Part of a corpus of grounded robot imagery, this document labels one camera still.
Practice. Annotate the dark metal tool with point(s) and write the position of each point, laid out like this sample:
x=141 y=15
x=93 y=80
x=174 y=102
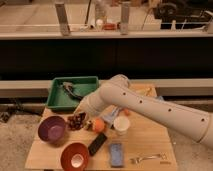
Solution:
x=69 y=89

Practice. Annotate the dark red grape bunch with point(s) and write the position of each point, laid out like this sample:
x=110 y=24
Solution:
x=76 y=121

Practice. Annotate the red background object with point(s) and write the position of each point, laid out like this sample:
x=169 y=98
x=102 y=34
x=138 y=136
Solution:
x=110 y=26

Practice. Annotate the black rectangular block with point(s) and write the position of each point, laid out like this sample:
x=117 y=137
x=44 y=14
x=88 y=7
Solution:
x=97 y=143

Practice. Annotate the grey blue spatula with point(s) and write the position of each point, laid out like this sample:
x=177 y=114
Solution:
x=109 y=118

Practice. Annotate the silver fork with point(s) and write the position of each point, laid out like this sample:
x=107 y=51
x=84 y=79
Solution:
x=139 y=159

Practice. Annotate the grey metal post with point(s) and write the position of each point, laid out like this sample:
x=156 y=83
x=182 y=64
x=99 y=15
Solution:
x=62 y=18
x=125 y=11

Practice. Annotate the green plastic tray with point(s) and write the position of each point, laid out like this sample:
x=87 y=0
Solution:
x=59 y=100

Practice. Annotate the blue sponge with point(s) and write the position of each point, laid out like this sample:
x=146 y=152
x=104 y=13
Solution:
x=116 y=155

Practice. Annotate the white cup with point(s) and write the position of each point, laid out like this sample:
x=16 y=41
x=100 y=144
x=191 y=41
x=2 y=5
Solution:
x=121 y=124

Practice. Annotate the orange red carrot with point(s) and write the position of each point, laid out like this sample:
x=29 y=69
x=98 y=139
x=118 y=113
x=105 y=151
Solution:
x=127 y=112

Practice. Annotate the purple bowl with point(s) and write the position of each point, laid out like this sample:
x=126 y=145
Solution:
x=52 y=129

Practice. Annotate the red bowl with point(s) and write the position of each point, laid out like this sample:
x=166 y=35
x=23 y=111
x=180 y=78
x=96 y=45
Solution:
x=75 y=157

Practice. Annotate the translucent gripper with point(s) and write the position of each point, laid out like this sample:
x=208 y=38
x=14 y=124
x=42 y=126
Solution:
x=79 y=110

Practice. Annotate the orange ball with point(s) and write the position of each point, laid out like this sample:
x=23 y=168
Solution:
x=98 y=125

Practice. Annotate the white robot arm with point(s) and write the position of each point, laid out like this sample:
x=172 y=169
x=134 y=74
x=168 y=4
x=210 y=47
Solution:
x=193 y=123

